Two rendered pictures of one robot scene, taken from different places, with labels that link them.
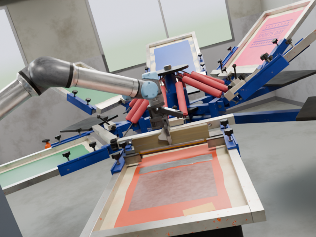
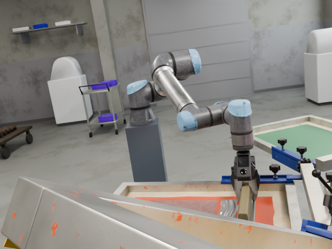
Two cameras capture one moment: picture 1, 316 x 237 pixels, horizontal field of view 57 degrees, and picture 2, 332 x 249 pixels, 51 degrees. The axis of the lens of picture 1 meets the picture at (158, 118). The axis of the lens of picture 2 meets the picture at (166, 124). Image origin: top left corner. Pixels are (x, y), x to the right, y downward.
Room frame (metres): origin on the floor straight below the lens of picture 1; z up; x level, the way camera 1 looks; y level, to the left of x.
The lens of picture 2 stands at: (1.29, -1.19, 1.63)
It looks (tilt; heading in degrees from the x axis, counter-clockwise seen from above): 14 degrees down; 98
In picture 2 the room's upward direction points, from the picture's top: 8 degrees counter-clockwise
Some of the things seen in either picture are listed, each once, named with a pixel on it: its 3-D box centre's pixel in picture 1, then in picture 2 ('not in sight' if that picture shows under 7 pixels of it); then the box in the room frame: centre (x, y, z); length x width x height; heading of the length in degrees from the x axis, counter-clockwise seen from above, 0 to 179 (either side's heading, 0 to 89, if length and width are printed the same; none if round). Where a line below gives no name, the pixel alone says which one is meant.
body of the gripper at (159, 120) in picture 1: (158, 115); (244, 159); (1.38, -0.01, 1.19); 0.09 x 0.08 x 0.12; 81
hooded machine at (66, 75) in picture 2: not in sight; (69, 90); (-2.05, 6.79, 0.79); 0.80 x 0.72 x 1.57; 6
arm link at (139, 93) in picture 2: not in sight; (139, 93); (0.90, 0.69, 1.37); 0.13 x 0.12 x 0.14; 26
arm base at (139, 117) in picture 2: not in sight; (141, 113); (0.89, 0.69, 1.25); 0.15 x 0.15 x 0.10
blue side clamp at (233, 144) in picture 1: (229, 140); not in sight; (1.36, -0.31, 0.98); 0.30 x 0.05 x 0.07; 171
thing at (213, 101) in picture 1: (178, 110); not in sight; (2.21, -0.17, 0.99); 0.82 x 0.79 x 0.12; 171
